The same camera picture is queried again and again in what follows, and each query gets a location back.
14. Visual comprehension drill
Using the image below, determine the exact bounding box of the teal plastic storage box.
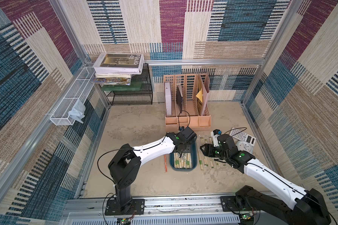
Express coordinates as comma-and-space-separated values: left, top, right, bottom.
169, 143, 198, 172

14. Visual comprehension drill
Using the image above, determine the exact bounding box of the chopsticks pair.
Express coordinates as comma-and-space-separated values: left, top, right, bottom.
209, 137, 214, 168
197, 137, 204, 171
201, 137, 208, 167

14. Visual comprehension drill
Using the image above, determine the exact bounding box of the chopsticks red print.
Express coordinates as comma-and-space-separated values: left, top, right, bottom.
164, 154, 168, 172

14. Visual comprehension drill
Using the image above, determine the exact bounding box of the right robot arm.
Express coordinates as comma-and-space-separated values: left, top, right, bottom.
200, 133, 333, 225

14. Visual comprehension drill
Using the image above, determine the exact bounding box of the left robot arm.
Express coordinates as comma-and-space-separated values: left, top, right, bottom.
108, 127, 197, 213

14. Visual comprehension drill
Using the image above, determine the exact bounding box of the white box in organizer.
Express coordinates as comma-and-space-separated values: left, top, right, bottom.
164, 82, 172, 117

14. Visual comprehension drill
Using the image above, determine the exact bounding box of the white round alarm clock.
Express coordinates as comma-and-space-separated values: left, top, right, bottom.
236, 141, 254, 154

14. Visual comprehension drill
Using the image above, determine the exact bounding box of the white calculator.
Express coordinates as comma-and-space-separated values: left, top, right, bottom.
229, 127, 257, 146

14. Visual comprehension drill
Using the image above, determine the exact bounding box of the black notebook in organizer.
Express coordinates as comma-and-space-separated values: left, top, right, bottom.
176, 85, 183, 112

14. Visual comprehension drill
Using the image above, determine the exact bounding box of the pink desktop file organizer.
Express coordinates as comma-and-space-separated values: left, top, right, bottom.
163, 74, 212, 132

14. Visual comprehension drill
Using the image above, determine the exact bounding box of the yellow paper in organizer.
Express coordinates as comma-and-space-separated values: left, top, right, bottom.
196, 89, 203, 103

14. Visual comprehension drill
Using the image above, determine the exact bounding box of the green folder on shelf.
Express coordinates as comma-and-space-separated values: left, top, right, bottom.
101, 83, 142, 92

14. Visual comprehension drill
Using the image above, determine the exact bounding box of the stack of colourful magazines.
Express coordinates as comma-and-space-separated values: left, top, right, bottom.
90, 73, 132, 85

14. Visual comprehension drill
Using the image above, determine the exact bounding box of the large white book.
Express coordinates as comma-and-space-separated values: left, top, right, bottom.
93, 52, 144, 75

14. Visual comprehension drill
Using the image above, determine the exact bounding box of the crumpled white tissue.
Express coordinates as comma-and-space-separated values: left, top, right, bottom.
68, 99, 86, 124

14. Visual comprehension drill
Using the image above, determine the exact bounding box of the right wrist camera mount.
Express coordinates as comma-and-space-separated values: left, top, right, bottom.
210, 129, 222, 147

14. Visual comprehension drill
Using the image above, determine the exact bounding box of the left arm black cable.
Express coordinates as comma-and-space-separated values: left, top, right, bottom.
97, 110, 192, 225

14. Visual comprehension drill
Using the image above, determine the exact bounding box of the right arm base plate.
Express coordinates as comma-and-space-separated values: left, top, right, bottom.
220, 196, 260, 214

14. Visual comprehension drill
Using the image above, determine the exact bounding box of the aluminium front rail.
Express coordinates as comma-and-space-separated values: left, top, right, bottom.
61, 193, 302, 217

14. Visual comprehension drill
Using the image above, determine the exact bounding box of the black wire mesh shelf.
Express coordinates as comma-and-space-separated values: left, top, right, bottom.
101, 63, 153, 106

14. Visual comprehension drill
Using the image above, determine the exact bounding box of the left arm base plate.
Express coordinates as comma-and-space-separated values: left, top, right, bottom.
104, 199, 145, 216

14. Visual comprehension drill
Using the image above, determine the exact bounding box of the white wire wall basket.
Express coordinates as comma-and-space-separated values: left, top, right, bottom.
49, 67, 94, 126

